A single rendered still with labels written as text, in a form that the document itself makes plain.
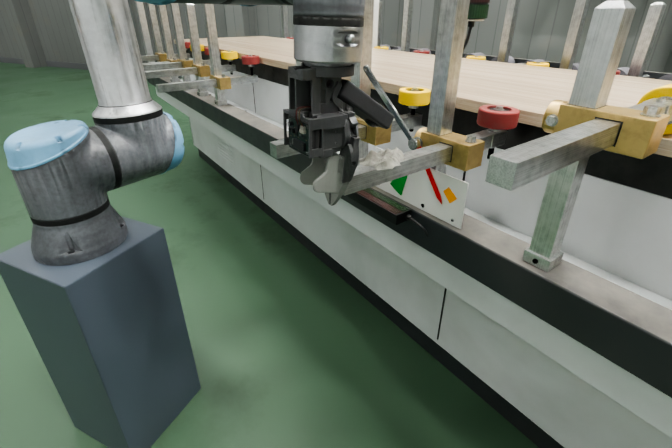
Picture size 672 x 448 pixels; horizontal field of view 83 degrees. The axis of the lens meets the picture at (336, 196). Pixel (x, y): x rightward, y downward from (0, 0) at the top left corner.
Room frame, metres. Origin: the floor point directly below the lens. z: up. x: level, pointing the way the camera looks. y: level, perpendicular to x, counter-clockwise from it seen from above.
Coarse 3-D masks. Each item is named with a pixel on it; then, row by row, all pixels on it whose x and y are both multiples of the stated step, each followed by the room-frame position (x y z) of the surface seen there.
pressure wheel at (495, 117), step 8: (480, 112) 0.78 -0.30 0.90; (488, 112) 0.76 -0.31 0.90; (496, 112) 0.75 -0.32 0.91; (504, 112) 0.75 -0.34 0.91; (512, 112) 0.75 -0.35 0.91; (480, 120) 0.77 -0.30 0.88; (488, 120) 0.76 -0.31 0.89; (496, 120) 0.75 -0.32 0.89; (504, 120) 0.74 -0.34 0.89; (512, 120) 0.75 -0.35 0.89; (496, 128) 0.75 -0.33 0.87; (504, 128) 0.74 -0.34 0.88; (512, 128) 0.75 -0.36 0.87; (488, 152) 0.78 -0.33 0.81
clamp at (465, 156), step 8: (424, 128) 0.76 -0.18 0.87; (416, 136) 0.75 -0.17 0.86; (424, 136) 0.73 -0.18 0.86; (432, 136) 0.72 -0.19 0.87; (440, 136) 0.71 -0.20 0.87; (448, 136) 0.71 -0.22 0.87; (456, 136) 0.71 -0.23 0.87; (464, 136) 0.71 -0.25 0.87; (424, 144) 0.73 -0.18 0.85; (432, 144) 0.72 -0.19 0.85; (448, 144) 0.69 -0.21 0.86; (456, 144) 0.67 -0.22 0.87; (464, 144) 0.66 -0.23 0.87; (472, 144) 0.66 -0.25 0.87; (480, 144) 0.67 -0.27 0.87; (456, 152) 0.67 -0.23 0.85; (464, 152) 0.66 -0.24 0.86; (472, 152) 0.66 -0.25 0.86; (480, 152) 0.67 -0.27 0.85; (456, 160) 0.67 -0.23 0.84; (464, 160) 0.65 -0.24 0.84; (472, 160) 0.66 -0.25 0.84; (480, 160) 0.68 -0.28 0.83; (464, 168) 0.65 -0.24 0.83; (472, 168) 0.66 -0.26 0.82
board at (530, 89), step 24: (240, 48) 2.24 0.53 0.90; (264, 48) 2.24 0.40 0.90; (288, 48) 2.24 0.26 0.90; (384, 72) 1.34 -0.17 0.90; (408, 72) 1.34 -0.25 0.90; (432, 72) 1.34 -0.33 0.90; (480, 72) 1.34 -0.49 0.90; (504, 72) 1.34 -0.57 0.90; (528, 72) 1.34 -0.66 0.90; (552, 72) 1.34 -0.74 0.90; (576, 72) 1.34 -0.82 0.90; (480, 96) 0.94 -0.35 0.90; (504, 96) 0.94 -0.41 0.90; (528, 96) 0.94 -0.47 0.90; (552, 96) 0.94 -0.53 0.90; (624, 96) 0.94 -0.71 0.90; (528, 120) 0.79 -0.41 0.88
